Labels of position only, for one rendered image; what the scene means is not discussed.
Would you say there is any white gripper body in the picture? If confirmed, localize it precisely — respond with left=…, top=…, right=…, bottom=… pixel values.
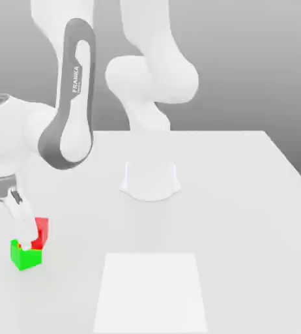
left=5, top=192, right=38, bottom=240

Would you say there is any small red cube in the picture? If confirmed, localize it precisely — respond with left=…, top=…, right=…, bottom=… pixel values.
left=31, top=217, right=50, bottom=251

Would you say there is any small green cube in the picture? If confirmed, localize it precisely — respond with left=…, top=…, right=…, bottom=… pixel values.
left=10, top=239, right=44, bottom=272

